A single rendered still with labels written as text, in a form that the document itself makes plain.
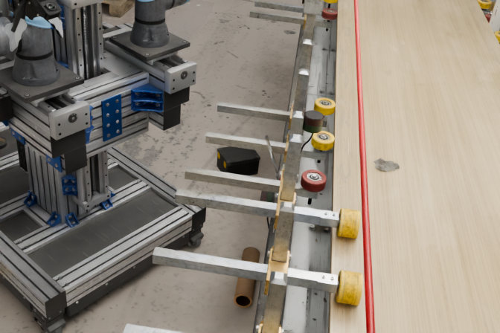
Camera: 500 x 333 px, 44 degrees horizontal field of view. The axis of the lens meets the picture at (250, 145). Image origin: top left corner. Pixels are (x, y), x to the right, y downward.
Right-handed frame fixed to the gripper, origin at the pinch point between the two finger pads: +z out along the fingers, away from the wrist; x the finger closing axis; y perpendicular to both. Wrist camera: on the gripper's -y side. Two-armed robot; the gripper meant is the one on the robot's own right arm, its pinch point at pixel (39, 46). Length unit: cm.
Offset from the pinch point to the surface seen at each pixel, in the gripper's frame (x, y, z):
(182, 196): -16, -40, 36
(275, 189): -51, -47, 47
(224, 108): -79, 2, 49
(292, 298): -37, -69, 70
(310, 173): -60, -53, 41
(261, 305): -22, -68, 62
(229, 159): -132, 43, 120
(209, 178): -39, -29, 47
